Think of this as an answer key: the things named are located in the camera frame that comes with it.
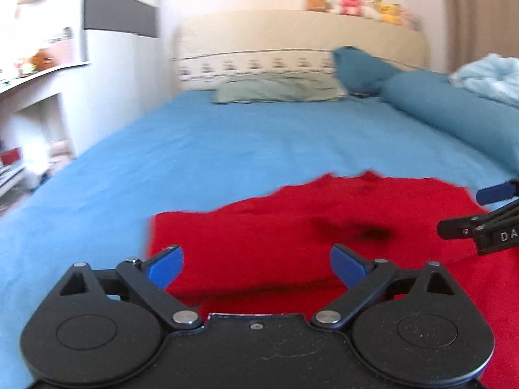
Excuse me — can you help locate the white patterned pillow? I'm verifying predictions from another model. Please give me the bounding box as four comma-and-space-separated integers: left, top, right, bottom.
177, 50, 338, 91

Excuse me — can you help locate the row of plush toys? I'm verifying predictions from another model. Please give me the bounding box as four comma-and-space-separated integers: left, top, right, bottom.
304, 0, 423, 31

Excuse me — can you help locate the white wardrobe with grey panel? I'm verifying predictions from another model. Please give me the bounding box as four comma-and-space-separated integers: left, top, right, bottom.
71, 0, 162, 158

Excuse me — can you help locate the white shelf unit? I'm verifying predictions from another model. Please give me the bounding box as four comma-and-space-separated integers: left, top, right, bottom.
0, 60, 91, 215

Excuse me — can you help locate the red box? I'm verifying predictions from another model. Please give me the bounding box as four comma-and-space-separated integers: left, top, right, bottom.
0, 147, 22, 167

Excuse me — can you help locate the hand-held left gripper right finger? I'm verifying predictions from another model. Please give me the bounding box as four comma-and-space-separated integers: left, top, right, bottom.
310, 244, 462, 330

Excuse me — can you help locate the beige padded headboard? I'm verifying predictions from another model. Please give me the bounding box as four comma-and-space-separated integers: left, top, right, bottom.
169, 10, 429, 92

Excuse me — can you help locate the orange brown toy figure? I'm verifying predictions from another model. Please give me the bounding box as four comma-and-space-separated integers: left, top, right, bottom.
31, 48, 56, 71

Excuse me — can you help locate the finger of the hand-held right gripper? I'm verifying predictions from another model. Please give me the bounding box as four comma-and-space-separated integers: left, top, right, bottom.
476, 177, 519, 206
437, 199, 519, 256

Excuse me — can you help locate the beige curtain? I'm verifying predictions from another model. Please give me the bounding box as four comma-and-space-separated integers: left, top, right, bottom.
441, 0, 519, 74

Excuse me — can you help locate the teal blue pillow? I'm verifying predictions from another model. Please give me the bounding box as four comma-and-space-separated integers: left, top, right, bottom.
332, 46, 410, 97

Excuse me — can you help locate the teal blue rolled duvet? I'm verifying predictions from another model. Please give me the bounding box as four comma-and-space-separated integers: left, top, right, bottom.
380, 70, 519, 171

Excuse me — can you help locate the green pillow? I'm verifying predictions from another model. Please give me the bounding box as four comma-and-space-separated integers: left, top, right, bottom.
212, 74, 348, 104

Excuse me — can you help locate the bed with blue sheet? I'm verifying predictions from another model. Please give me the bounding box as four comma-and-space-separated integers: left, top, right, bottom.
0, 10, 519, 389

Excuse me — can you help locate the light blue blanket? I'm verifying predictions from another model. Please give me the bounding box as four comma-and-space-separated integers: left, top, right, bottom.
448, 53, 519, 108

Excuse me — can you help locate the red cloth garment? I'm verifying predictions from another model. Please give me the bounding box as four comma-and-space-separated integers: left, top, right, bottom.
146, 170, 519, 389

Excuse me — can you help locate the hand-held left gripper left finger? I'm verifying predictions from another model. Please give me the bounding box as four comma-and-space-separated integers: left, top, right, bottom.
60, 245, 204, 331

